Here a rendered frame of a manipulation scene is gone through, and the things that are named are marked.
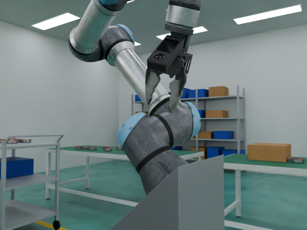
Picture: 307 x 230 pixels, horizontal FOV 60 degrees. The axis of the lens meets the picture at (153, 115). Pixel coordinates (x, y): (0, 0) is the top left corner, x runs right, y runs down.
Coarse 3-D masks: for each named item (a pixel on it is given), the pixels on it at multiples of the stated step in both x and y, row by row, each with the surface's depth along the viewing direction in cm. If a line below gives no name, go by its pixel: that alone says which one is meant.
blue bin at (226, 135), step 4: (216, 132) 624; (220, 132) 618; (224, 132) 613; (228, 132) 608; (232, 132) 632; (216, 136) 623; (220, 136) 618; (224, 136) 613; (228, 136) 608; (232, 136) 631
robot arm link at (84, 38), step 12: (96, 0) 61; (108, 0) 58; (120, 0) 60; (132, 0) 64; (96, 12) 67; (108, 12) 66; (84, 24) 75; (96, 24) 72; (108, 24) 72; (72, 36) 85; (84, 36) 79; (96, 36) 78; (72, 48) 87; (84, 48) 86; (96, 48) 90; (84, 60) 94; (96, 60) 97
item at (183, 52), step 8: (176, 32) 61; (184, 32) 61; (192, 32) 63; (184, 40) 67; (184, 48) 67; (184, 56) 64; (176, 64) 64; (184, 64) 69; (160, 72) 66; (168, 72) 65; (176, 72) 64
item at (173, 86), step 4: (176, 80) 65; (172, 84) 66; (176, 84) 66; (172, 88) 66; (176, 88) 66; (172, 92) 66; (176, 92) 66; (172, 96) 67; (176, 96) 66; (180, 96) 67; (172, 100) 67; (176, 100) 67; (172, 104) 67; (176, 104) 68; (172, 108) 68
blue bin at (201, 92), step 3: (189, 90) 667; (192, 90) 662; (195, 90) 657; (198, 90) 652; (201, 90) 647; (204, 90) 645; (207, 90) 660; (189, 93) 667; (192, 93) 661; (195, 93) 657; (198, 93) 652; (201, 93) 647; (204, 93) 644; (207, 93) 660; (189, 96) 666; (192, 96) 661; (195, 96) 657; (198, 96) 652; (201, 96) 647; (204, 96) 644; (207, 96) 659
